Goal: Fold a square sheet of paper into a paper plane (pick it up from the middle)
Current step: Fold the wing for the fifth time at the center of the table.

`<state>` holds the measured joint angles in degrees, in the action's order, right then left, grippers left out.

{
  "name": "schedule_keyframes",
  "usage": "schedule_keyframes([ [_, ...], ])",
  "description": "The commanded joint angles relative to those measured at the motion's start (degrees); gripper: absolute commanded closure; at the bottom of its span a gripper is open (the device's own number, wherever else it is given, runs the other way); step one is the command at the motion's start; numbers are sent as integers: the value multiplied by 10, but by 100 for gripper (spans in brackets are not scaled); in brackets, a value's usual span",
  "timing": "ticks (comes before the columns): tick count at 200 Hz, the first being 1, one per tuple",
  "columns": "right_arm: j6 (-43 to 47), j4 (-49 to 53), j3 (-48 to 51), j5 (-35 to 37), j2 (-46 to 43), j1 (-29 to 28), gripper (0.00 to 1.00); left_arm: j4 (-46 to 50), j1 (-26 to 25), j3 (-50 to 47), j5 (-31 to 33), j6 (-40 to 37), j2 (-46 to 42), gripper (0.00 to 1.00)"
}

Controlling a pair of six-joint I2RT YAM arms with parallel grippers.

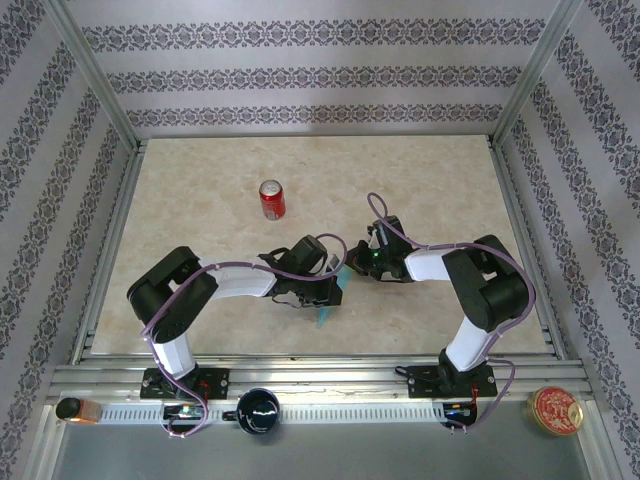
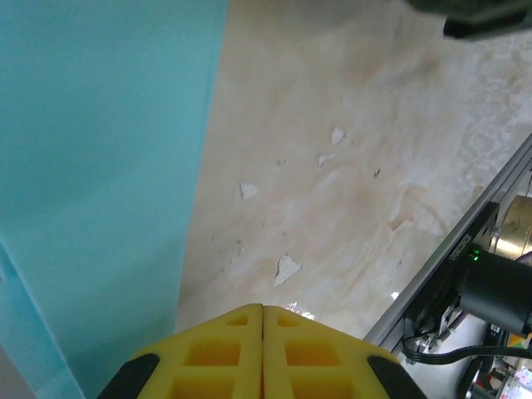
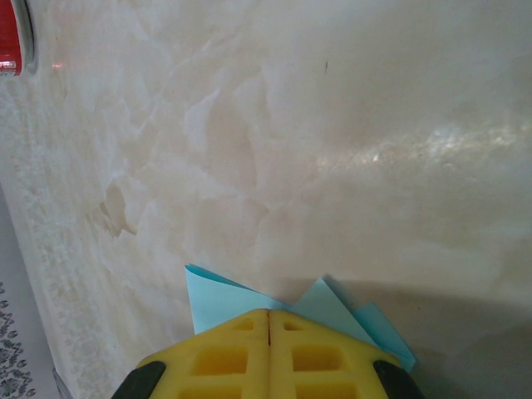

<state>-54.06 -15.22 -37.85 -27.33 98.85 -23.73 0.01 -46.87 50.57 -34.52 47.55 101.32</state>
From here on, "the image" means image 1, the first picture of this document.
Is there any aluminium side rail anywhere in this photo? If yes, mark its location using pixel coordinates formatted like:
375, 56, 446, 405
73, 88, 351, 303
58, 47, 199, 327
71, 139, 150, 365
487, 135, 570, 360

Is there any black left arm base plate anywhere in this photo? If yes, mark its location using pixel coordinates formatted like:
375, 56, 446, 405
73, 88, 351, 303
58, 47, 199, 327
140, 367, 230, 400

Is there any grey metal shelf plate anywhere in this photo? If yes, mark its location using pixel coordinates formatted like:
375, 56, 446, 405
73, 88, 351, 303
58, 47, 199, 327
49, 419, 591, 480

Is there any aluminium frame post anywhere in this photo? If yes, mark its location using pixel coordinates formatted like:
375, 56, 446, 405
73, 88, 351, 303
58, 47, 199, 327
489, 0, 590, 149
42, 0, 142, 151

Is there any small controller circuit board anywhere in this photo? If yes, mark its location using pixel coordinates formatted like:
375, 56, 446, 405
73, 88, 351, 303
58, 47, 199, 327
442, 401, 479, 419
162, 404, 206, 421

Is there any red cola can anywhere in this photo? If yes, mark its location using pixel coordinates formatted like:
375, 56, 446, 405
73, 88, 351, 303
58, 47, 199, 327
258, 179, 288, 221

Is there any teal paper sheet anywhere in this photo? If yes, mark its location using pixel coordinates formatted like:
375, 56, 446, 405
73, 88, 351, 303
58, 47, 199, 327
315, 264, 351, 330

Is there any white slotted cable tray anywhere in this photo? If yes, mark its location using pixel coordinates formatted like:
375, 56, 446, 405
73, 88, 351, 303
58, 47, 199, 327
99, 402, 447, 425

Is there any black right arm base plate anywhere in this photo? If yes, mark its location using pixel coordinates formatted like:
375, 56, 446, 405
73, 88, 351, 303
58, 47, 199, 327
407, 364, 497, 400

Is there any dark blue cup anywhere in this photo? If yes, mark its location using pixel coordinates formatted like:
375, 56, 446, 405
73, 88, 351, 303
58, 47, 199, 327
222, 387, 281, 435

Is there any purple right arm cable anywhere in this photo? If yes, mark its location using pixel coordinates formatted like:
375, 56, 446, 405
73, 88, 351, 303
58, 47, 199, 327
367, 192, 538, 436

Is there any round red gold tin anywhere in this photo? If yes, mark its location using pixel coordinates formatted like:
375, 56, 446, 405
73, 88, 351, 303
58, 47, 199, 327
524, 386, 585, 438

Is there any wide aluminium base rail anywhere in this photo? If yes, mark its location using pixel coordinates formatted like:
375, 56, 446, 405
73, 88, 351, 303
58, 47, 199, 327
47, 353, 594, 404

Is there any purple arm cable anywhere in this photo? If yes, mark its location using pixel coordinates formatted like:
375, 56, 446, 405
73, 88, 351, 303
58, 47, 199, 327
367, 192, 538, 436
142, 233, 349, 440

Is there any orange bottle with black cap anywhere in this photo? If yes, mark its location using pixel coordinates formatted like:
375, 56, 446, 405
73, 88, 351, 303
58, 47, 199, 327
54, 396, 104, 426

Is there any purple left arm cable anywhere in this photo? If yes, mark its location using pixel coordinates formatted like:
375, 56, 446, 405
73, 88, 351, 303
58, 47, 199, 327
142, 233, 349, 440

